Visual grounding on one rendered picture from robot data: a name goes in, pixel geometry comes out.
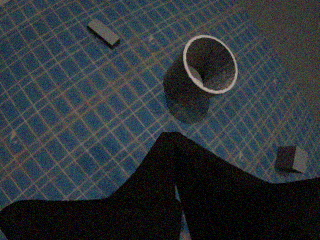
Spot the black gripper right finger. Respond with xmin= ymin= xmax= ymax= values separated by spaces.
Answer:
xmin=171 ymin=132 xmax=320 ymax=240

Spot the brown open cylinder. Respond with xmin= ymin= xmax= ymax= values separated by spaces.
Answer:
xmin=163 ymin=35 xmax=237 ymax=105

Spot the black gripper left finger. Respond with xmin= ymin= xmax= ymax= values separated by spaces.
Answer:
xmin=0 ymin=132 xmax=183 ymax=240

